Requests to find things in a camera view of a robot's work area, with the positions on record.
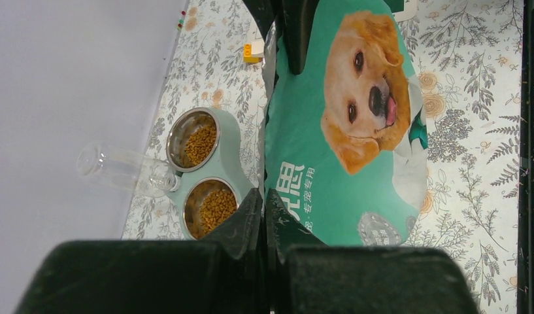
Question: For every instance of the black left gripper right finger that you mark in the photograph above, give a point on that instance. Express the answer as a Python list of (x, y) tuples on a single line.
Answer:
[(304, 275)]

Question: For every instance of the mint green double bowl stand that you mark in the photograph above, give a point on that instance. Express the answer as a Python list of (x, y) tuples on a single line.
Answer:
[(225, 164)]

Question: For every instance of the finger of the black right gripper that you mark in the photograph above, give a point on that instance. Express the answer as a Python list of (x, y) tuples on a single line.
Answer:
[(264, 13), (298, 18)]

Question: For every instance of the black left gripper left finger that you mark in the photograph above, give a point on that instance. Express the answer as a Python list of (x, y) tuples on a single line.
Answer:
[(217, 274)]

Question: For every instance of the green pet food bag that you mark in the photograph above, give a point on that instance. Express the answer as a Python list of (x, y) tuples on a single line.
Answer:
[(346, 150)]

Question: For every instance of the floral patterned table mat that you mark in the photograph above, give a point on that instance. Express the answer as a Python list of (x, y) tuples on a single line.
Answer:
[(468, 57)]

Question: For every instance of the clear water bottle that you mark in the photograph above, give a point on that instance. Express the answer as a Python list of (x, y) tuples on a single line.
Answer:
[(109, 165)]

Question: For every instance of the white yellow toy block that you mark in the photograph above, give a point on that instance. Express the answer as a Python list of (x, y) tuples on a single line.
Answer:
[(253, 51)]

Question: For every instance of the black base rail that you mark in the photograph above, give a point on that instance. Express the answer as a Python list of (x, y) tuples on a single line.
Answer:
[(525, 298)]

